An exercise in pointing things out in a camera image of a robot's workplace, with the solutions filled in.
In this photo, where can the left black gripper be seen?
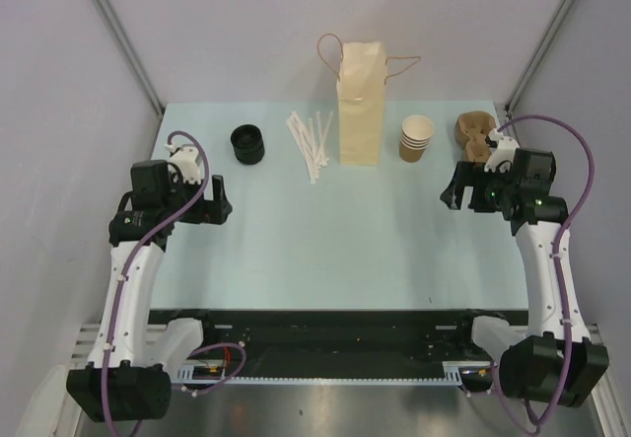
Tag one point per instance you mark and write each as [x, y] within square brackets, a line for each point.
[210, 211]

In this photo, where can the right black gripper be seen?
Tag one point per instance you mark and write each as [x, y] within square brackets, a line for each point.
[470, 174]

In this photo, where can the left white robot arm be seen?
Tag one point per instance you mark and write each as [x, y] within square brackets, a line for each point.
[126, 377]

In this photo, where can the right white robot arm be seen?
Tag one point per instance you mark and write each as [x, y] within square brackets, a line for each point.
[555, 357]

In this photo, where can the brown pulp cup carriers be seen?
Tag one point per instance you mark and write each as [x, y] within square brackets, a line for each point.
[471, 130]

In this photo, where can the stack of black lids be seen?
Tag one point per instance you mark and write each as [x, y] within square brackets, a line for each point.
[248, 145]

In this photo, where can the stack of paper cups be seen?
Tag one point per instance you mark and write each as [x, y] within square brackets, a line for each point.
[415, 136]

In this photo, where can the pile of white straws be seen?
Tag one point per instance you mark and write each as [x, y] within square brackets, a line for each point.
[310, 138]

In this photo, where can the tan paper bag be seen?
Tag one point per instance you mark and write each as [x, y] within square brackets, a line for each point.
[361, 93]

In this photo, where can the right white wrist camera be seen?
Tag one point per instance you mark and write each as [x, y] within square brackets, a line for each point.
[502, 151]

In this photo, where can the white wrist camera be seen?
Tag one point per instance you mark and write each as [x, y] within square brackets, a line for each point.
[185, 162]
[502, 151]

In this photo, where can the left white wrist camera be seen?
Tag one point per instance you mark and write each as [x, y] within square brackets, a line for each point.
[185, 162]

